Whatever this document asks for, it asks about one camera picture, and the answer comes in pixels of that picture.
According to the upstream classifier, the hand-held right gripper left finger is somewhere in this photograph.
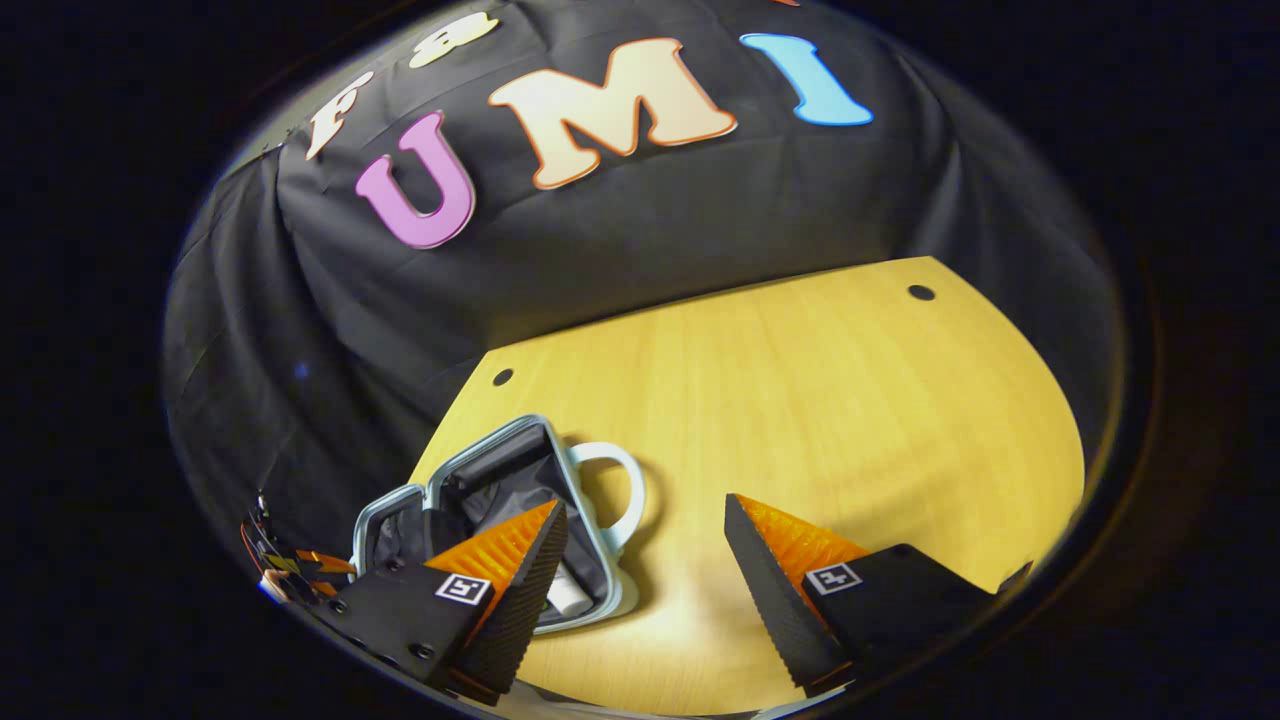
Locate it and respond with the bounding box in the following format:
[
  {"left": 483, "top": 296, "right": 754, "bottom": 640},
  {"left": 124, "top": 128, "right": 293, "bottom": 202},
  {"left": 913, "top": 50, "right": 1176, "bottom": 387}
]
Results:
[{"left": 328, "top": 499, "right": 570, "bottom": 707}]

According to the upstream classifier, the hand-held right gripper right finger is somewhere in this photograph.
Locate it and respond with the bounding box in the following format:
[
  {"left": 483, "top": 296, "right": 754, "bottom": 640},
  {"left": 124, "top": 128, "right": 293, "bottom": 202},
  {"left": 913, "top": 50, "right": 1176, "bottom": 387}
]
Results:
[{"left": 723, "top": 492, "right": 1001, "bottom": 701}]

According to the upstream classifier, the green and white cream tube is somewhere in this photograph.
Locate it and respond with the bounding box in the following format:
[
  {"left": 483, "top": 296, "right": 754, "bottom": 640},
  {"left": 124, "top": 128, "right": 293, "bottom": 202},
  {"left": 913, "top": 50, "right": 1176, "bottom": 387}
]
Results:
[{"left": 544, "top": 560, "right": 598, "bottom": 617}]

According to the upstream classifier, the black backdrop cloth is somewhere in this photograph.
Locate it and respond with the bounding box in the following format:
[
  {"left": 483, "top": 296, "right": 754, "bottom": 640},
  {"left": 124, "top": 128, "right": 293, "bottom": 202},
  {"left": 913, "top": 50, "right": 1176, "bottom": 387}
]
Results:
[{"left": 160, "top": 0, "right": 1121, "bottom": 561}]

